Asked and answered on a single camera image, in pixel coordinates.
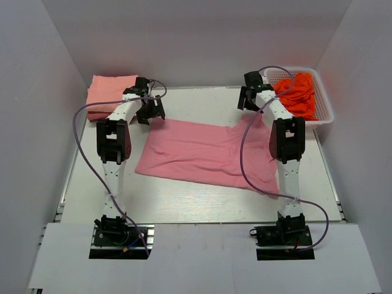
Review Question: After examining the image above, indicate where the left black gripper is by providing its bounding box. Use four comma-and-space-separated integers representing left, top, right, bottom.
136, 94, 165, 125

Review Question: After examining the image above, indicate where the pink t-shirt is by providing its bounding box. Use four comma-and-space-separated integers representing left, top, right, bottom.
87, 108, 113, 122
135, 114, 279, 192

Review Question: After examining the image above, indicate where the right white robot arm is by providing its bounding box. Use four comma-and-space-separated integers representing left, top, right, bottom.
237, 71, 305, 220

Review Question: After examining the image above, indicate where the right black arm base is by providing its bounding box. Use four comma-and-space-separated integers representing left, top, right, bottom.
249, 225, 315, 261

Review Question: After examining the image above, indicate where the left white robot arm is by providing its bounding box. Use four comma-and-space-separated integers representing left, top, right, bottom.
96, 77, 165, 219

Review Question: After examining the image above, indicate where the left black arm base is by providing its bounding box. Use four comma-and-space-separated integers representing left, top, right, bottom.
89, 216, 154, 260

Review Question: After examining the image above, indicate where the folded salmon t-shirt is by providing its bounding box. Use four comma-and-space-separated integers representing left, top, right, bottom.
86, 75, 138, 115

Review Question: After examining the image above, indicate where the orange crumpled t-shirt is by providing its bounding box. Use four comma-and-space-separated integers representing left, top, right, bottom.
274, 72, 318, 121

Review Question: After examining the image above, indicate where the folded pink t-shirt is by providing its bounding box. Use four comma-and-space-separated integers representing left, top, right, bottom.
87, 108, 113, 122

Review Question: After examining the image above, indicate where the white plastic basket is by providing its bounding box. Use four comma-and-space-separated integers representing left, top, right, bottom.
263, 67, 334, 129

